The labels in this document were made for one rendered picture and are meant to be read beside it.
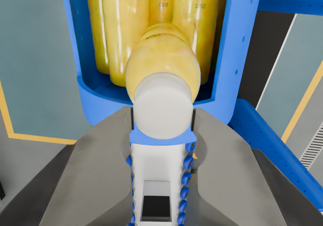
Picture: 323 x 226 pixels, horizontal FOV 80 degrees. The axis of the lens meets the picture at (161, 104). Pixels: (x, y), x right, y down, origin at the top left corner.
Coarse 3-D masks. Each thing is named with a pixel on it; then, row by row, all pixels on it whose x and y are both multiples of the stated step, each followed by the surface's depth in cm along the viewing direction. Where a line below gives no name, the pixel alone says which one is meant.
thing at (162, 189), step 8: (144, 184) 72; (152, 184) 72; (160, 184) 72; (168, 184) 72; (144, 192) 69; (152, 192) 69; (160, 192) 69; (168, 192) 69; (144, 200) 64; (152, 200) 64; (160, 200) 64; (168, 200) 64; (144, 208) 62; (152, 208) 62; (160, 208) 62; (168, 208) 62; (144, 216) 59; (152, 216) 60; (160, 216) 60; (168, 216) 60; (144, 224) 60; (152, 224) 60; (160, 224) 60; (168, 224) 60
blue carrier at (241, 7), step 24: (72, 0) 29; (240, 0) 21; (72, 24) 29; (240, 24) 22; (72, 48) 30; (240, 48) 25; (96, 72) 40; (216, 72) 24; (240, 72) 28; (96, 96) 26; (120, 96) 38; (216, 96) 25; (96, 120) 28; (144, 144) 27; (168, 144) 26
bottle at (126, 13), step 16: (112, 0) 26; (128, 0) 26; (144, 0) 27; (112, 16) 27; (128, 16) 27; (144, 16) 28; (112, 32) 28; (128, 32) 28; (112, 48) 29; (128, 48) 29; (112, 64) 31; (112, 80) 32
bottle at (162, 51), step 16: (144, 32) 26; (160, 32) 19; (176, 32) 21; (144, 48) 16; (160, 48) 15; (176, 48) 15; (128, 64) 16; (144, 64) 14; (160, 64) 14; (176, 64) 14; (192, 64) 15; (128, 80) 15; (144, 80) 13; (176, 80) 13; (192, 80) 15; (192, 96) 15
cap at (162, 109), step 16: (160, 80) 12; (144, 96) 11; (160, 96) 11; (176, 96) 11; (144, 112) 12; (160, 112) 12; (176, 112) 12; (192, 112) 12; (144, 128) 13; (160, 128) 13; (176, 128) 13
